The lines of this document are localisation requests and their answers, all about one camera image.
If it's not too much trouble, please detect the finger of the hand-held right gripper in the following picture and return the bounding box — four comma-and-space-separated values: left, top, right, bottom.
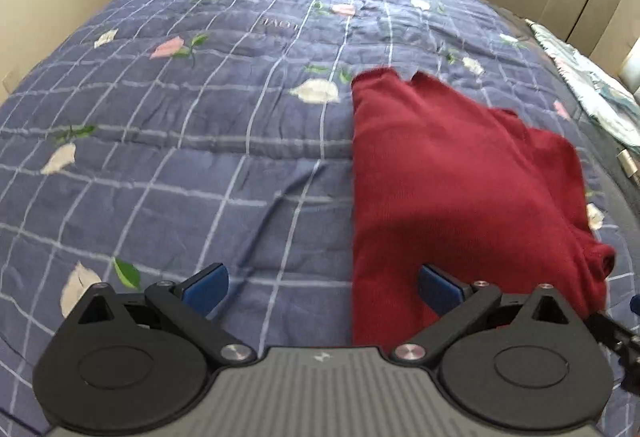
585, 312, 640, 393

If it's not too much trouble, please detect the dark red knit sweater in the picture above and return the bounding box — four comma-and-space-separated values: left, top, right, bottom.
350, 66, 618, 349

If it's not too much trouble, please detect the blue checked floral quilt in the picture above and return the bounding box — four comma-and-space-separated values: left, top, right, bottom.
0, 0, 640, 437

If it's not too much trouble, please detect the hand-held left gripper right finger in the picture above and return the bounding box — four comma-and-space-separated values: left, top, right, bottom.
390, 264, 585, 364

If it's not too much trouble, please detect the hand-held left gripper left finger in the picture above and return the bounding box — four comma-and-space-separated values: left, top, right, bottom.
64, 263, 258, 364

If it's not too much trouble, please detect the pale floral cloth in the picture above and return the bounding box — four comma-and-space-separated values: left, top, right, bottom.
525, 18, 640, 149

